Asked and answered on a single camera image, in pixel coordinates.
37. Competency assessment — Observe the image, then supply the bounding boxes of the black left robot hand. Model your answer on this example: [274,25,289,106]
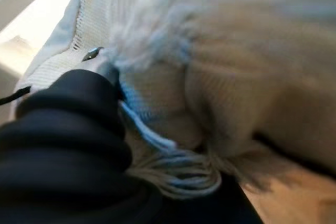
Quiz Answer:
[0,47,263,224]

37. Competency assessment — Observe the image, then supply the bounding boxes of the white fringed cushion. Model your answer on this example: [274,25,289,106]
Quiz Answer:
[14,0,336,201]

